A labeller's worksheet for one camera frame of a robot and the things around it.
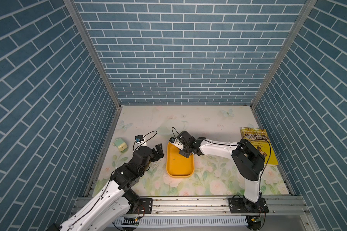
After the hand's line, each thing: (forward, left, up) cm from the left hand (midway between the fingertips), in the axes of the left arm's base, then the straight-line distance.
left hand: (159, 147), depth 76 cm
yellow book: (+16, -67, -14) cm, 70 cm away
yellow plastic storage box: (-4, -10, -15) cm, 18 cm away
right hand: (+8, -13, -15) cm, 22 cm away
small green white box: (+7, +26, -12) cm, 29 cm away
